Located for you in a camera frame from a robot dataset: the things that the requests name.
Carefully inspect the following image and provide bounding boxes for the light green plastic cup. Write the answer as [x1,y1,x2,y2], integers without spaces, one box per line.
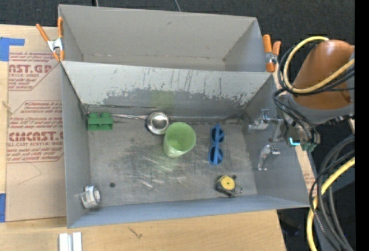
[163,121,197,159]

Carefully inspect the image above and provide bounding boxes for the yellow and black tape measure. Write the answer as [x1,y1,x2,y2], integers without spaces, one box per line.
[214,174,243,198]

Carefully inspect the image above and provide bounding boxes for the blue sunglasses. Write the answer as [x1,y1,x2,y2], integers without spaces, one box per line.
[208,123,225,166]

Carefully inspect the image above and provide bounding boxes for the shiny metal round bowl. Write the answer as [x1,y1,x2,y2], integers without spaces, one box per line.
[146,111,171,136]

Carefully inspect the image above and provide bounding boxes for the small clear glass jar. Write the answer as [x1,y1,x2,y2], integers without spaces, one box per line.
[79,183,102,211]

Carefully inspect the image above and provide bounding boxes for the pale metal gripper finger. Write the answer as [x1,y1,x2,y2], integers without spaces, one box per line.
[247,109,278,131]
[257,144,281,171]

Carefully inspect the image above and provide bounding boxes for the grey metal bin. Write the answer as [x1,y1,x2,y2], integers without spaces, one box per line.
[57,3,314,229]

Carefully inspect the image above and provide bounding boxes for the green toy brick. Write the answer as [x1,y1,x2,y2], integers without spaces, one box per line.
[87,112,114,131]

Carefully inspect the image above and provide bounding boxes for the brown cardboard board red print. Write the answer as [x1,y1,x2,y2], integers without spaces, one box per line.
[0,24,68,223]

